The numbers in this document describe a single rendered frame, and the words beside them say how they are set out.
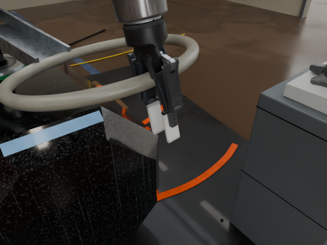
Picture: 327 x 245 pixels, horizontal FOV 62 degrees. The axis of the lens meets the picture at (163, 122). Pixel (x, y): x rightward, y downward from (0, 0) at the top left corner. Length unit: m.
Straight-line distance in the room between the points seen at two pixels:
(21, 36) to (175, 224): 1.12
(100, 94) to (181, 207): 1.20
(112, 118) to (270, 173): 0.66
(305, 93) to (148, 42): 0.68
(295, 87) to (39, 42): 0.88
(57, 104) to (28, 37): 0.61
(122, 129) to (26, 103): 0.50
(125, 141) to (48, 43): 0.41
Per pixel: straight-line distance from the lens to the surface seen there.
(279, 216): 1.32
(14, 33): 1.13
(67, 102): 0.50
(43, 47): 1.02
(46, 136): 0.90
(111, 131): 0.94
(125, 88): 0.49
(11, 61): 1.33
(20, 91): 1.13
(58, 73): 1.22
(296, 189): 1.18
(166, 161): 1.85
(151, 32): 0.47
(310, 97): 1.03
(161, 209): 1.60
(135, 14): 0.46
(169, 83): 0.47
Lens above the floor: 1.30
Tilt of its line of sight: 36 degrees down
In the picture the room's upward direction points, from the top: straight up
